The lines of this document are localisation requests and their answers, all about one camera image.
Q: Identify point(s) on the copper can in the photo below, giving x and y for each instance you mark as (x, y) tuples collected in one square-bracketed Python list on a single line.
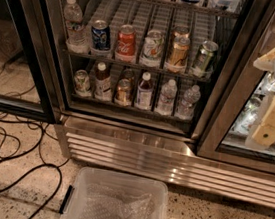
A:
[(124, 91), (128, 74)]

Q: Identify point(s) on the stainless steel fridge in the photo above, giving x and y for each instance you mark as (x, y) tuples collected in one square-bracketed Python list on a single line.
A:
[(143, 141)]

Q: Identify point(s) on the copper can bottom behind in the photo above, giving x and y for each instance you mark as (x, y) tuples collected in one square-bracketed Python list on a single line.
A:
[(128, 74)]

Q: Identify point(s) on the copper can bottom front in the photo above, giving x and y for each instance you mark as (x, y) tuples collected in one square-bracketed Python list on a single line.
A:
[(124, 91)]

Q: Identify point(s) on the clear water bottle bottom right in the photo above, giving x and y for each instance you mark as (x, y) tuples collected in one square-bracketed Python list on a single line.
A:
[(188, 102)]

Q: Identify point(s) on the orange soda can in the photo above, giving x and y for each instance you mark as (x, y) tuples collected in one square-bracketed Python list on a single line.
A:
[(176, 61), (180, 31)]

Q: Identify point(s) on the clear plastic bin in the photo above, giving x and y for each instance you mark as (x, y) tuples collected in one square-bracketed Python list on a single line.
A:
[(130, 184)]

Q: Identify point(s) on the orange soda can behind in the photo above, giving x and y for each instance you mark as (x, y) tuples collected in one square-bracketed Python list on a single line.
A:
[(180, 31)]

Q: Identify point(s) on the brown tea bottle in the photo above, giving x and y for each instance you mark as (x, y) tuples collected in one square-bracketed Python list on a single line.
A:
[(103, 90)]

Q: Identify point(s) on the clear water bottle middle shelf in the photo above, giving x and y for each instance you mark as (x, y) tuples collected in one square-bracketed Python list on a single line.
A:
[(76, 39)]

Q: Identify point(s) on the blue pepsi can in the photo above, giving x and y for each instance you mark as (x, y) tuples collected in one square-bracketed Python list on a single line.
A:
[(101, 35)]

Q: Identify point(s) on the clear water bottle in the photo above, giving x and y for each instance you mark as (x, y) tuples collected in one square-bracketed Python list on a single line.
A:
[(167, 98), (188, 102)]

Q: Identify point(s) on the bubble wrap sheet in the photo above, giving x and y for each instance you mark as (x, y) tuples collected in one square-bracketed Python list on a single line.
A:
[(105, 203)]

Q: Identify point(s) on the red cola can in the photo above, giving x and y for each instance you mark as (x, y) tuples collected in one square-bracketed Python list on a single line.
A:
[(126, 45)]

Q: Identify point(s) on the open glass fridge door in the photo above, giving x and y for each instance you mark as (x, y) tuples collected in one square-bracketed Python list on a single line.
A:
[(26, 66)]

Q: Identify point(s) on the orange soda can front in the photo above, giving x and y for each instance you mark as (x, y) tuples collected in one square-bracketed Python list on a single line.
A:
[(176, 61)]

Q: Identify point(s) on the white can bottom shelf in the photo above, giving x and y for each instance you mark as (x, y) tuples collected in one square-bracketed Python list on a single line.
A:
[(82, 83)]

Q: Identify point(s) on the white green soda can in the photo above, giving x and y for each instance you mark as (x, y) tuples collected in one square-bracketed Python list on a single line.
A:
[(152, 49)]

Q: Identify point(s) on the purple label juice bottle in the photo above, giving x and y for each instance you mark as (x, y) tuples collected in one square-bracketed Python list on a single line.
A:
[(144, 92)]

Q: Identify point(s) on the closed right fridge door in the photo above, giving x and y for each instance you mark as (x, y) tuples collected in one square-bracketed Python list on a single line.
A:
[(216, 143)]

